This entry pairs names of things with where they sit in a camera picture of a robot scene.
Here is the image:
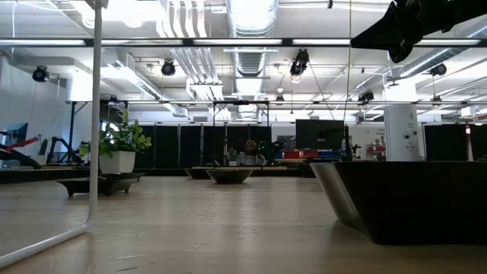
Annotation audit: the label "silver ribbed ventilation duct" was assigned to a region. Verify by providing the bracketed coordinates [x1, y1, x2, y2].
[224, 0, 279, 121]
[397, 22, 487, 79]

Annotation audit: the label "black beam with light strips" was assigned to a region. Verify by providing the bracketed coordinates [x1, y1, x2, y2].
[0, 37, 487, 49]

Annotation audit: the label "black partition wall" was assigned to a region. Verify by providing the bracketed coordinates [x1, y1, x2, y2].
[423, 123, 487, 162]
[135, 124, 273, 170]

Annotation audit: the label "large black monitor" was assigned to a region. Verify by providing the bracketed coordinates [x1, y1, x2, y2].
[295, 119, 346, 151]

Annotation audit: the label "red and blue boxes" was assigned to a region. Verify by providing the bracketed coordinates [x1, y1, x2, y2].
[274, 150, 343, 161]

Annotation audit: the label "person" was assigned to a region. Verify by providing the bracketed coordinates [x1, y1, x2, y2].
[235, 139, 267, 167]

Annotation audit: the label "small square black plate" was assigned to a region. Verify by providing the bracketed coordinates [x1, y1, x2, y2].
[56, 177, 135, 198]

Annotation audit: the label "green plant in white pot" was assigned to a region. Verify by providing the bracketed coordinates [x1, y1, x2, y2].
[78, 109, 152, 175]

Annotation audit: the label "white wire basket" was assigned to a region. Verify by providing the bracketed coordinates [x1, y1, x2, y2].
[0, 0, 110, 269]

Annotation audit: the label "thin hanging cable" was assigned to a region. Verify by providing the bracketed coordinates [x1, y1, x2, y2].
[343, 0, 353, 123]

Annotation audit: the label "red bar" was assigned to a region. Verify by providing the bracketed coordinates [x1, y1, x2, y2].
[5, 136, 40, 153]

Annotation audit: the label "black aluminium table frame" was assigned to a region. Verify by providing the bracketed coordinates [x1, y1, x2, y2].
[0, 167, 317, 185]

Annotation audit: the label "white round column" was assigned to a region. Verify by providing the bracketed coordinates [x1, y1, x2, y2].
[383, 81, 422, 162]

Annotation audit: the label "rounded square black plate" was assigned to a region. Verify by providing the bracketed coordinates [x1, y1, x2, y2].
[185, 167, 214, 180]

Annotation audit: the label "wavy square black plate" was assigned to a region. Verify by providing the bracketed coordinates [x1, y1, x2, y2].
[310, 161, 487, 246]

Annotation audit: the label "shelf with red items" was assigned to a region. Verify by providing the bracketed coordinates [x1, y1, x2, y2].
[365, 139, 386, 161]

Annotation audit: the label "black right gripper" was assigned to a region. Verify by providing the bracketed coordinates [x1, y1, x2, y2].
[350, 0, 487, 64]

